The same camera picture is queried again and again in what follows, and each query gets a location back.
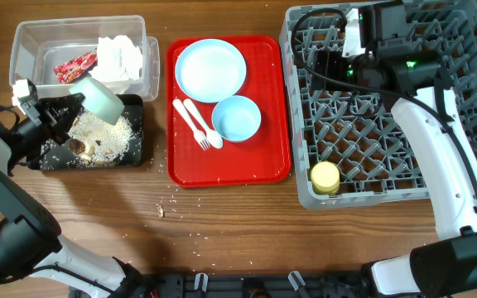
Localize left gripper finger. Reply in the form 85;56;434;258
47;93;85;120
51;118;75;145

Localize green bowl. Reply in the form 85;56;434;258
70;77;124;125

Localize rice and food scraps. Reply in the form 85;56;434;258
46;108;136;167

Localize red snack wrapper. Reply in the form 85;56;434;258
53;49;98;84

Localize white paper napkin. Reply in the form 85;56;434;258
89;36;143;83

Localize yellow cup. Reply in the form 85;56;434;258
310;161;340;195

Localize light blue bowl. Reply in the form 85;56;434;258
211;95;262;142

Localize white plastic fork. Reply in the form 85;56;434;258
172;99;210;151

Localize light blue plate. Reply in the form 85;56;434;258
175;39;247;103

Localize white plastic spoon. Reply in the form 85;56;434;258
183;99;224;149

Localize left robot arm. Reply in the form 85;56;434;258
0;93;151;297

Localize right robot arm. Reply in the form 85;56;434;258
311;1;477;297

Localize grey dishwasher rack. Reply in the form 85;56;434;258
279;1;477;209

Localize black plastic tray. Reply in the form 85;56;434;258
26;94;145;171

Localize clear plastic bin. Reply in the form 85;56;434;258
9;15;160;101

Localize food scrap on table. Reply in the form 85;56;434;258
157;205;165;219

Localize red serving tray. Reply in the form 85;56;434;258
166;35;292;187

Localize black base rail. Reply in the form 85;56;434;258
148;272;368;298

